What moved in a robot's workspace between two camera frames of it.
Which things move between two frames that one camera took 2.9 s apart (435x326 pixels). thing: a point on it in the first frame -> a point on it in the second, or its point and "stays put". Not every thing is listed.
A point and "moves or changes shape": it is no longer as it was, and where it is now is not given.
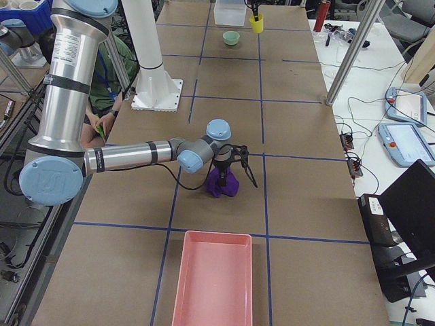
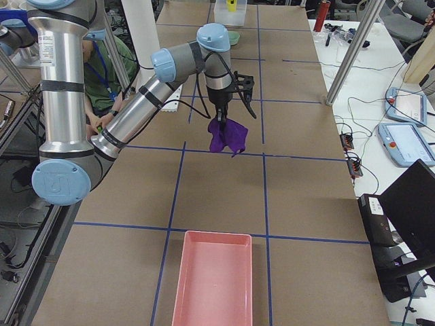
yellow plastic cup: (257, 26) -> (232, 7)
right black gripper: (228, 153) -> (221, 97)
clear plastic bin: (230, 12) stays put
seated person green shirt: (113, 68) stays put
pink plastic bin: (215, 280) stays put
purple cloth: (231, 189) moves or changes shape
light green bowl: (231, 37) stays put
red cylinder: (321, 15) stays put
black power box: (376, 223) stays put
